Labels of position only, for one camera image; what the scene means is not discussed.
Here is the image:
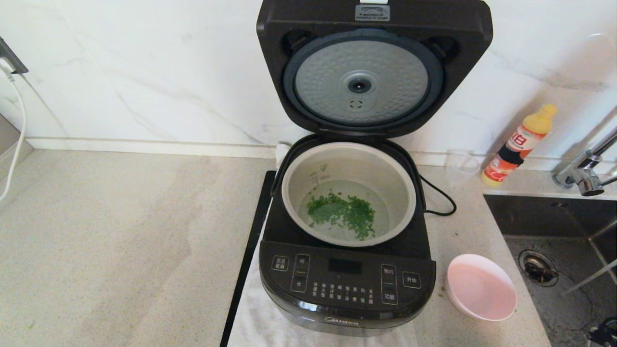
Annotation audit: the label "black power cable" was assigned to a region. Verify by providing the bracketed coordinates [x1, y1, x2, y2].
[419, 174, 457, 216]

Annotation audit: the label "white cloth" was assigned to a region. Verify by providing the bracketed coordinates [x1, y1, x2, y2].
[228, 142, 419, 347]

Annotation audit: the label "chopped green vegetables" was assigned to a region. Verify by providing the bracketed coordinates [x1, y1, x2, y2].
[307, 191, 376, 241]

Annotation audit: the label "grey rice cooker inner pot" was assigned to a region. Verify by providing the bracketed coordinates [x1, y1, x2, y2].
[281, 142, 417, 248]

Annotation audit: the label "metal sink drain strainer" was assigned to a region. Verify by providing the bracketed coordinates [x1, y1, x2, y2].
[518, 249, 560, 288]

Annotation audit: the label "white round bowl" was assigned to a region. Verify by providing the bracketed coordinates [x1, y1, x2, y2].
[444, 254, 518, 322]

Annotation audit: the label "white power cable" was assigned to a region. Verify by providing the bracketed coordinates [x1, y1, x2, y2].
[0, 58, 27, 203]

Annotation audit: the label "clear plastic measuring cup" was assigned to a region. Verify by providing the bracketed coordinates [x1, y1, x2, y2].
[444, 149, 482, 186]

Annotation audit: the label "orange yellow detergent bottle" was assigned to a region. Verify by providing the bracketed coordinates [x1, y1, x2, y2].
[480, 104, 558, 187]

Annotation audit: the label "black flat strip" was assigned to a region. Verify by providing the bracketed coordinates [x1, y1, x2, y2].
[220, 170, 277, 347]

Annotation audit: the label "grey wall socket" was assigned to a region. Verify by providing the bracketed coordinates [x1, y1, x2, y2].
[0, 37, 29, 75]

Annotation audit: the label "black Midea rice cooker body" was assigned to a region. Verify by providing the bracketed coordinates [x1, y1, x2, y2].
[259, 135, 437, 338]

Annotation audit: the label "chrome faucet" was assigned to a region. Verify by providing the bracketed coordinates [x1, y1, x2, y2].
[552, 126, 617, 197]

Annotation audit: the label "black rice cooker lid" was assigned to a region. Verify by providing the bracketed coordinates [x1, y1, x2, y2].
[256, 0, 494, 139]

